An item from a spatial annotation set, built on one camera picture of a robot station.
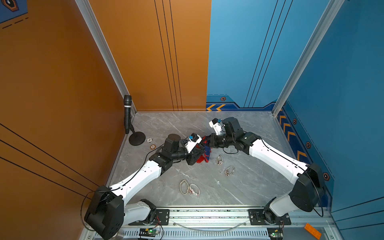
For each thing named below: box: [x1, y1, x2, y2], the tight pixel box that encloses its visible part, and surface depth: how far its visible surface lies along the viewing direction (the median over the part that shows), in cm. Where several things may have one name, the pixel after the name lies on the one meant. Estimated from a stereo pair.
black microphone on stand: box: [123, 94, 146, 146], surface depth 89 cm
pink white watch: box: [189, 183, 200, 196], surface depth 81 cm
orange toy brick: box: [304, 223, 322, 240], surface depth 71 cm
